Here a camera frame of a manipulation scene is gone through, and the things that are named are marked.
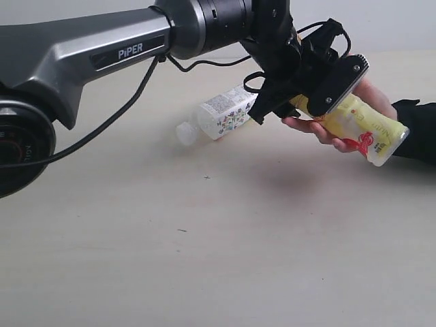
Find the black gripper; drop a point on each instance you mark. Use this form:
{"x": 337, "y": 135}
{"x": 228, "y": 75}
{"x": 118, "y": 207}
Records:
{"x": 290, "y": 63}

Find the yellow juice bottle red cap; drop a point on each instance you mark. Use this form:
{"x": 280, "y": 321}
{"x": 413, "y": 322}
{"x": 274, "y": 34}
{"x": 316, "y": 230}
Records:
{"x": 374, "y": 135}

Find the square clear bottle floral label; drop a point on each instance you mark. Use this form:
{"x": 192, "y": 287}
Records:
{"x": 217, "y": 116}

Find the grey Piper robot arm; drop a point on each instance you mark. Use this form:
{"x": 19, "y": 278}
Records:
{"x": 44, "y": 67}

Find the person's open bare hand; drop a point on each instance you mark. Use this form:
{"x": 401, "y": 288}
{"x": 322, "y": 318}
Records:
{"x": 369, "y": 94}

